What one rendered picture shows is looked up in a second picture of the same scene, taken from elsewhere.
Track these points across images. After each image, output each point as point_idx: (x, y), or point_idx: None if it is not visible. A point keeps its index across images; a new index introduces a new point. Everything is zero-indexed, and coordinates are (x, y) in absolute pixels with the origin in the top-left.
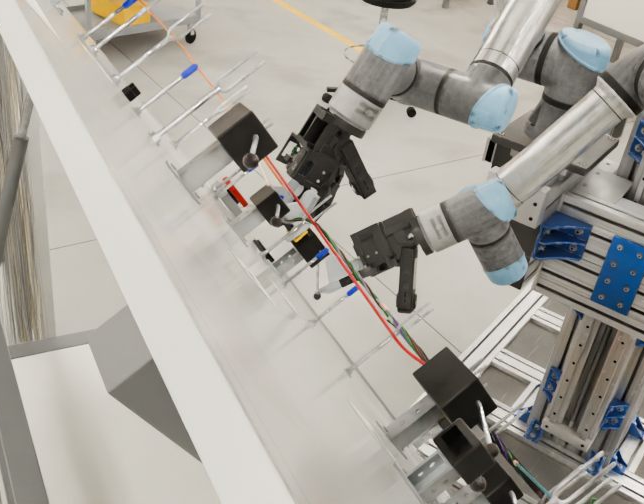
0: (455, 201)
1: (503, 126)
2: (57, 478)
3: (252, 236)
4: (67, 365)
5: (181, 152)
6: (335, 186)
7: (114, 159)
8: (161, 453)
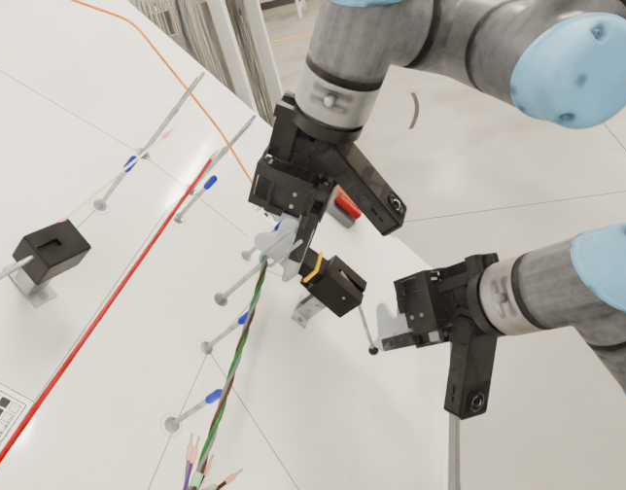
0: (537, 257)
1: (589, 114)
2: None
3: (374, 252)
4: None
5: (224, 157)
6: (310, 216)
7: None
8: None
